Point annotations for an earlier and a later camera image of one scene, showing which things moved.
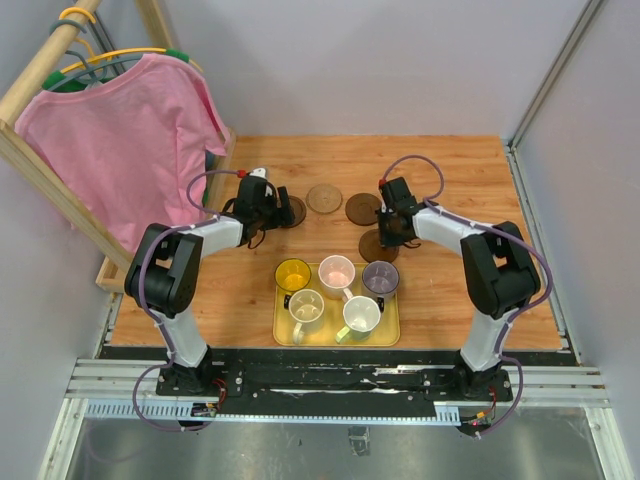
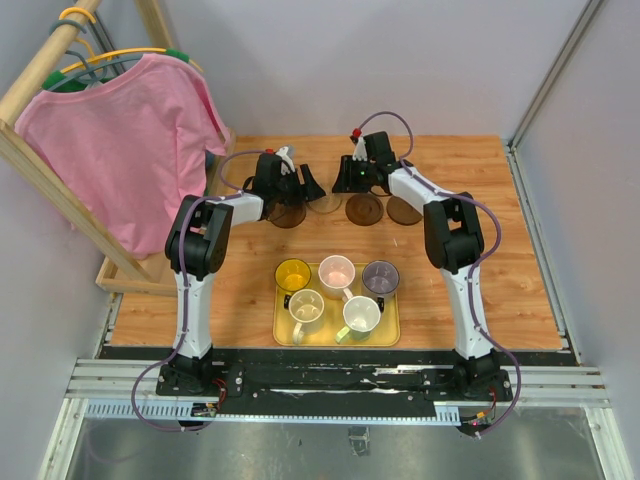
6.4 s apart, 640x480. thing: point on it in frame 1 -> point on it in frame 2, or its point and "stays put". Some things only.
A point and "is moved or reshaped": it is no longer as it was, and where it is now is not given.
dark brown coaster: [371, 249] is moved or reshaped
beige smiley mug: [306, 307] stays put
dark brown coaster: [299, 211] stays put
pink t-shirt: [128, 153] stays put
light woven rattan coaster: [324, 199] stays put
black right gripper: [384, 238] -> [345, 182]
